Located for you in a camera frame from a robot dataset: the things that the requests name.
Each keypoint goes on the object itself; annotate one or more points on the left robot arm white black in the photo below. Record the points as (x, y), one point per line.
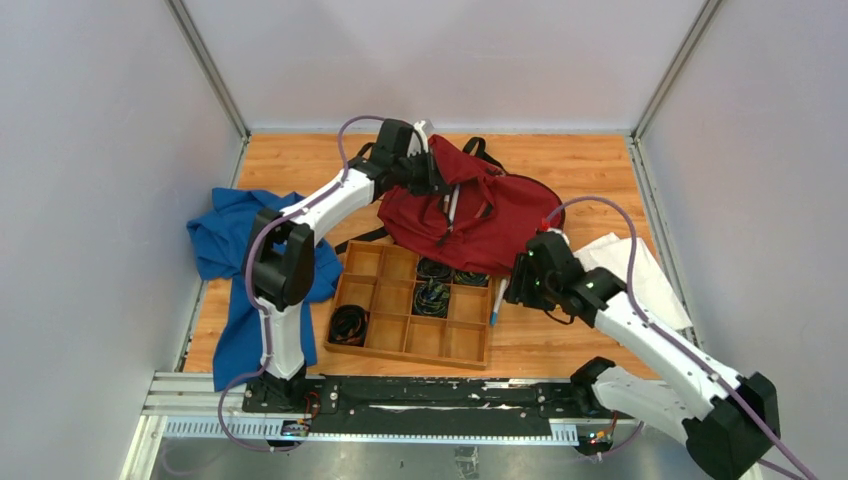
(279, 266)

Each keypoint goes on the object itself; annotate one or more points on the red backpack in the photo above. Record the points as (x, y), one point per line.
(497, 213)

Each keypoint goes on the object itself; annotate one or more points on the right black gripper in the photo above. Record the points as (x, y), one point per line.
(518, 289)

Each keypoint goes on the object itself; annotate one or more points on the wooden compartment tray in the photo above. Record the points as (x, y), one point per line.
(372, 315)

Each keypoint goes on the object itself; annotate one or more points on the white paper towel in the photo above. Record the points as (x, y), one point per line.
(651, 286)

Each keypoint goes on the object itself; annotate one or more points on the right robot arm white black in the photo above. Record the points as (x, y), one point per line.
(726, 421)

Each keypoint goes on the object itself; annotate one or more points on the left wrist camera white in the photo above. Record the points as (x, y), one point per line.
(420, 142)

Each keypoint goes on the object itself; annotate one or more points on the white marker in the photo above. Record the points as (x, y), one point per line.
(452, 205)

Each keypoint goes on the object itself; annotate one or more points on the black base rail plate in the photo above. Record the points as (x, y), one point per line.
(433, 406)

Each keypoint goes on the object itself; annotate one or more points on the coiled cable tray middle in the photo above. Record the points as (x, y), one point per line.
(431, 298)

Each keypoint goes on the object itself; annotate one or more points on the blue capped marker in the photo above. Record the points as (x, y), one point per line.
(498, 300)

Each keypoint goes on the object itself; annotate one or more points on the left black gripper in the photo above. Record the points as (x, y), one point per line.
(428, 174)

